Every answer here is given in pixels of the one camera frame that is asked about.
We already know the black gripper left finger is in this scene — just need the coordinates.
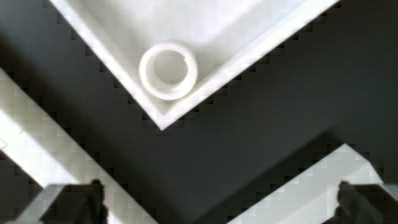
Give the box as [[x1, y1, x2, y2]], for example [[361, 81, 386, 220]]
[[13, 179, 111, 224]]

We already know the white square tabletop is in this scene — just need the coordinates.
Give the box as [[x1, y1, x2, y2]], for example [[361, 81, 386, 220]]
[[50, 0, 340, 128]]

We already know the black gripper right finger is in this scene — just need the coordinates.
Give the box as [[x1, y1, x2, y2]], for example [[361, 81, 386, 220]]
[[324, 181, 398, 224]]

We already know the white front fence wall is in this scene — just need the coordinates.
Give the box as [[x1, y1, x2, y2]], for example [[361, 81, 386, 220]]
[[0, 69, 393, 224]]

